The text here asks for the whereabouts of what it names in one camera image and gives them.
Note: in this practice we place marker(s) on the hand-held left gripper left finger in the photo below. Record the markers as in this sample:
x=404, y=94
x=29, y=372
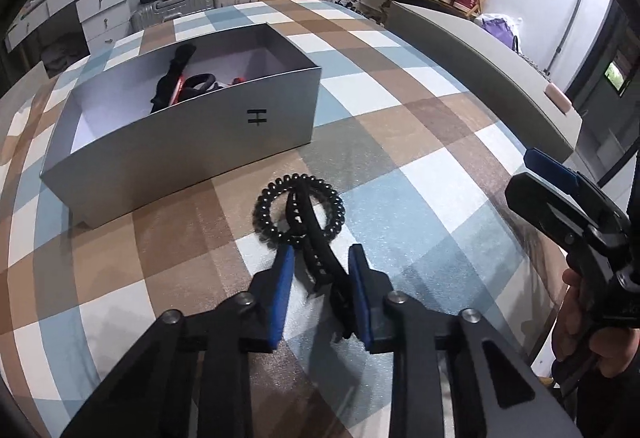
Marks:
x=280, y=298

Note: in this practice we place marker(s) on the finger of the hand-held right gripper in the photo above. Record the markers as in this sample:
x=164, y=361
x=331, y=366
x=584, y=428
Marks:
x=540, y=200
x=550, y=167

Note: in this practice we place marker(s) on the black white patterned shoes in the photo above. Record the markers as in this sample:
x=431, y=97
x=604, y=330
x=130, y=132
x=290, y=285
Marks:
x=357, y=5

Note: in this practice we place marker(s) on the black hair claw clip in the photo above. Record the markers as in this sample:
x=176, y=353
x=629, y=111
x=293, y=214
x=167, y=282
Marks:
x=320, y=243

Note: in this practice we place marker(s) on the long black hair clip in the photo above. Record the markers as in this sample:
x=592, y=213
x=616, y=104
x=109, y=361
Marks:
x=167, y=85

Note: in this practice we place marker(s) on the grey long pole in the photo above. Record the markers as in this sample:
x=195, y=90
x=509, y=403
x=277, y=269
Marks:
x=575, y=12

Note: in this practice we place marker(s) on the silver hard suitcase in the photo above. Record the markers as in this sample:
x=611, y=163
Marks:
x=175, y=10

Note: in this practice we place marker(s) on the purple plastic bag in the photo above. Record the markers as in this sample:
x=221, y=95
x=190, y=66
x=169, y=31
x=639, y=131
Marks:
x=497, y=30

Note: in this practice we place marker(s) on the grey storage box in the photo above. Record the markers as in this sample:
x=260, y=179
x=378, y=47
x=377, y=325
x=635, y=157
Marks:
x=200, y=132

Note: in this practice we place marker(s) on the white dresser with drawers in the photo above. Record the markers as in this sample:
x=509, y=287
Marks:
x=100, y=2

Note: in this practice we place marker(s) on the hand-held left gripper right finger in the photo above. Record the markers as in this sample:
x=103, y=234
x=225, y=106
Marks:
x=357, y=298

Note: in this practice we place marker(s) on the grey bed board pink tag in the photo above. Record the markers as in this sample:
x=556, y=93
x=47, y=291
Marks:
x=475, y=47

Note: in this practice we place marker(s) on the person's right hand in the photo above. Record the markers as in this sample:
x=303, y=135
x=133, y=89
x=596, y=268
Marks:
x=570, y=328

